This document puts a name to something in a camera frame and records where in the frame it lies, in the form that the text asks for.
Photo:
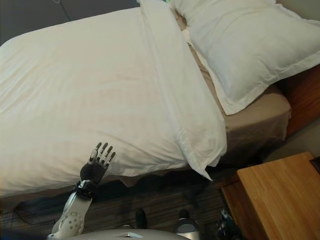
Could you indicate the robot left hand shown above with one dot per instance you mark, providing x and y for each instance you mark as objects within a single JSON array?
[{"x": 93, "y": 170}]

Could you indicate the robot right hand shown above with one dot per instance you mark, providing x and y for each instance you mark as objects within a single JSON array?
[{"x": 224, "y": 225}]

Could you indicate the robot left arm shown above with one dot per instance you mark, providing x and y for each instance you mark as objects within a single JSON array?
[{"x": 72, "y": 212}]

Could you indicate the dark bed base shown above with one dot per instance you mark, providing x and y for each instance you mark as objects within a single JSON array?
[{"x": 155, "y": 182}]

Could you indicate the reddish wooden bed headboard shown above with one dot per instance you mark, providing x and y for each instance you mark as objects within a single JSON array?
[{"x": 305, "y": 100}]

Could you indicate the robot right silver leg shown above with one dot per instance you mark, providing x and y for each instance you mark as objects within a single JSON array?
[{"x": 186, "y": 229}]

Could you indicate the robot right dark foot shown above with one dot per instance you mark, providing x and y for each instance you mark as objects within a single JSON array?
[{"x": 184, "y": 214}]

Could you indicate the robot dark foot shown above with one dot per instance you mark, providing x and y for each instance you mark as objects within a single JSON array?
[
  {"x": 184, "y": 214},
  {"x": 140, "y": 218}
]

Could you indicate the light wooden nightstand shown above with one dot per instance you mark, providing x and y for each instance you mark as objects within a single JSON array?
[{"x": 275, "y": 197}]

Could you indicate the robot silver torso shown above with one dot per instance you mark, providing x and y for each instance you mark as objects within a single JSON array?
[{"x": 112, "y": 233}]

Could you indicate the robot left dark foot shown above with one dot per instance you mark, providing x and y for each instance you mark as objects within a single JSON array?
[{"x": 140, "y": 218}]

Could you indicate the white duvet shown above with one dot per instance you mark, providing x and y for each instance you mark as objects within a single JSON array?
[{"x": 100, "y": 95}]

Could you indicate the mattress with beige sheet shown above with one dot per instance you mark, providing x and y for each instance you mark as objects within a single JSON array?
[{"x": 255, "y": 125}]

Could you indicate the white pillow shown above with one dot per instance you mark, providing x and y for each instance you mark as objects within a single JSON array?
[{"x": 250, "y": 50}]

